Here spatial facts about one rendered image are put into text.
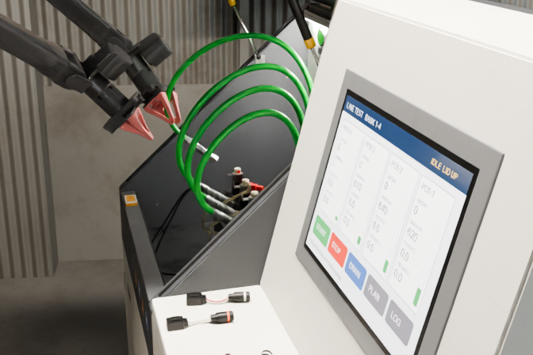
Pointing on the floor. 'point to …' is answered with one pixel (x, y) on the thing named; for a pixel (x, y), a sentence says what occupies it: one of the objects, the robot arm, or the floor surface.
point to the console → (281, 244)
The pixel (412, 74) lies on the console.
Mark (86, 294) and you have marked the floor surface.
